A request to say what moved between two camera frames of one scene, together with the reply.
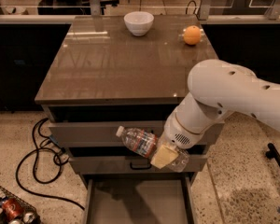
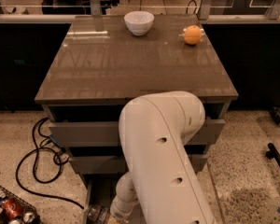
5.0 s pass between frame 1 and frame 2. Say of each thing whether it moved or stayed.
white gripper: moved
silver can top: stayed
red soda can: stayed
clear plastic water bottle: moved
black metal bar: stayed
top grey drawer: stayed
